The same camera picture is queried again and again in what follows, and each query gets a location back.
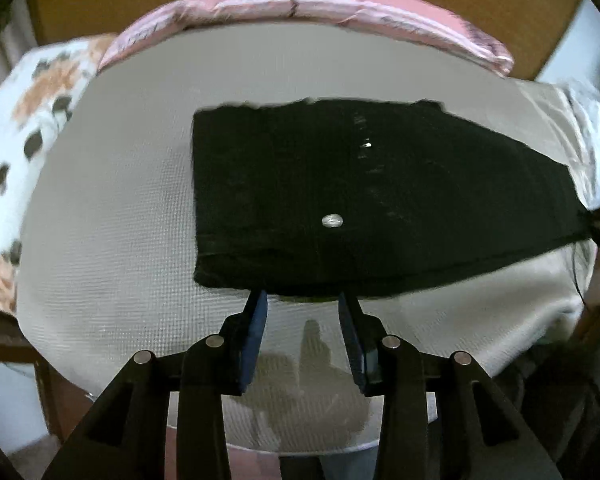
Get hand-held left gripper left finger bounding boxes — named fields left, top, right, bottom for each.
left=42, top=289, right=269, bottom=480

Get black pants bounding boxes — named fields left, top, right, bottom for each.
left=192, top=98, right=593, bottom=302

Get wooden bed frame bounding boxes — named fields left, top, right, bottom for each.
left=0, top=305, right=96, bottom=443

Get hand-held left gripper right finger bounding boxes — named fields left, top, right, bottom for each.
left=338, top=292, right=563, bottom=480

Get white bed sheet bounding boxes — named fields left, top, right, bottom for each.
left=555, top=82, right=600, bottom=211

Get white floral blanket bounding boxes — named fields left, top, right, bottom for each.
left=0, top=35, right=118, bottom=318

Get beige waffle bed mat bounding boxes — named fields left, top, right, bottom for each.
left=16, top=55, right=600, bottom=456

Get dark cloth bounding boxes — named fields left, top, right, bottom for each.
left=500, top=335, right=600, bottom=480

